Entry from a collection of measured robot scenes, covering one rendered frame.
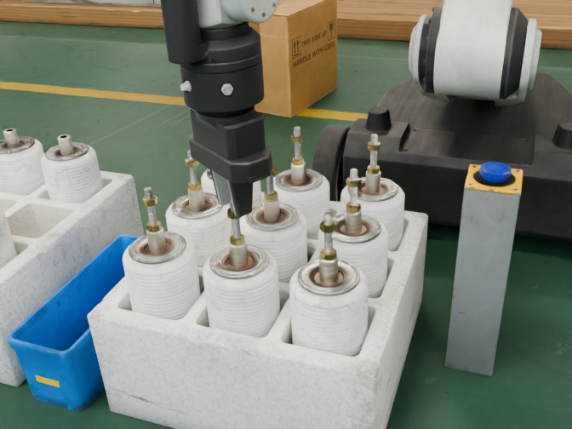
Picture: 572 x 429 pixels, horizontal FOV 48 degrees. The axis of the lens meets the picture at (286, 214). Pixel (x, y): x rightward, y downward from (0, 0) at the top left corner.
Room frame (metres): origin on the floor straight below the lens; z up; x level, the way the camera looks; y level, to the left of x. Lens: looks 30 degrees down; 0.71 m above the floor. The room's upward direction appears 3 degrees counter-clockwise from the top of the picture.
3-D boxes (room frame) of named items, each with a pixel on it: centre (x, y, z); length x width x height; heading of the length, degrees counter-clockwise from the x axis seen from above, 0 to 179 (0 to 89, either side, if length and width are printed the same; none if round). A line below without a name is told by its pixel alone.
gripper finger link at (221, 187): (0.70, 0.07, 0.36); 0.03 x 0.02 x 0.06; 126
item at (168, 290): (0.72, 0.17, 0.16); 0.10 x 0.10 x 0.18
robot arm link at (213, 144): (0.68, 0.06, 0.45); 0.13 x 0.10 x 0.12; 36
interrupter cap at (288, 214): (0.79, 0.02, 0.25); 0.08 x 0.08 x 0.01
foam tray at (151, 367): (0.79, 0.02, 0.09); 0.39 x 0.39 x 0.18; 69
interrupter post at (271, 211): (0.79, 0.02, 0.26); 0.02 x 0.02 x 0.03
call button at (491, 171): (0.76, -0.28, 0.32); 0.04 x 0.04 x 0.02
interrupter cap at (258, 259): (0.68, 0.06, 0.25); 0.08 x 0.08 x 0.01
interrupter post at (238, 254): (0.68, 0.06, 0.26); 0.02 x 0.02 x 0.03
